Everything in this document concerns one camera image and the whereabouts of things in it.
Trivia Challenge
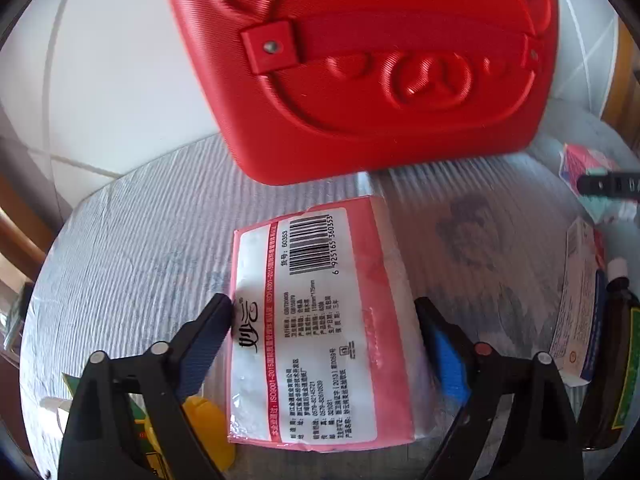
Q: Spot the yellow plastic object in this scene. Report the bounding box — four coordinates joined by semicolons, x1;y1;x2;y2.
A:
182;397;236;478

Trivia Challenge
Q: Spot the white medicine box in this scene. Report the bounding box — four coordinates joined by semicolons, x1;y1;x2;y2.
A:
547;216;608;386

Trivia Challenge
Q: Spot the colourful pink teal pack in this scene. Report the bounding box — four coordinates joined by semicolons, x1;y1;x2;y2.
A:
557;142;640;224

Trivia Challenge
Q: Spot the red toy suitcase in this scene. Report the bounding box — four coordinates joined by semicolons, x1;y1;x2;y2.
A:
160;0;558;186

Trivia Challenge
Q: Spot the brown bottle with green label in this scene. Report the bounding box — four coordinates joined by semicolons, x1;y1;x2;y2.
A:
580;257;640;453

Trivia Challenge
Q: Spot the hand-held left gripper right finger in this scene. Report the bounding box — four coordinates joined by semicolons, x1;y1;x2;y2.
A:
414;297;585;480

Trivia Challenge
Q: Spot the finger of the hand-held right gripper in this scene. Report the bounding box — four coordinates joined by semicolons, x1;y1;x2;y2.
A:
576;171;640;197

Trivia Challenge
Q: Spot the pink tissue pack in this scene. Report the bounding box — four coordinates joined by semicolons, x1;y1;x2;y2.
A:
227;195;446;453

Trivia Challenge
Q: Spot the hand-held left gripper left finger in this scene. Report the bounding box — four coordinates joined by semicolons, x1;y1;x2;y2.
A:
59;292;236;480

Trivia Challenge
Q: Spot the grey cloth covered desktop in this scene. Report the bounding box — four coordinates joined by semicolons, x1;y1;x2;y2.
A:
17;105;640;480

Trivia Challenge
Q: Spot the white plastic piece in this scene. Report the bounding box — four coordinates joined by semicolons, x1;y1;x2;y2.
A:
40;396;71;427

